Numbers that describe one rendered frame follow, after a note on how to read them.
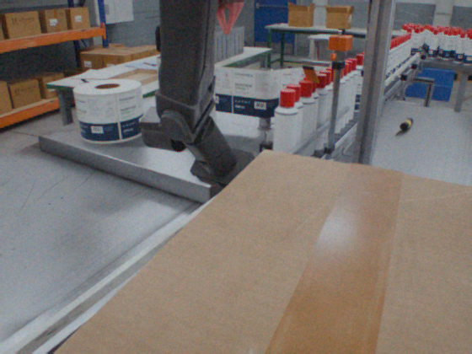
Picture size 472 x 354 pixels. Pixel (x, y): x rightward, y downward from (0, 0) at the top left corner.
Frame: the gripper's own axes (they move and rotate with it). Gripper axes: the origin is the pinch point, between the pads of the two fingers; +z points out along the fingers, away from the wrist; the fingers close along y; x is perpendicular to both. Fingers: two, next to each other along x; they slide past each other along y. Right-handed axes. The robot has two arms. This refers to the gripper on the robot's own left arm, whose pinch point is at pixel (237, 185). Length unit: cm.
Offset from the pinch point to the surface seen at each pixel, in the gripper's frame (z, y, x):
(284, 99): 0.8, -0.9, -21.9
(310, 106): 10.4, -3.2, -27.7
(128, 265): -14.6, 3.0, 21.8
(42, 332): -23.9, 3.0, 33.5
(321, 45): 33, 11, -69
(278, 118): 3.6, -0.2, -18.6
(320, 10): 478, 248, -590
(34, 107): 171, 361, -80
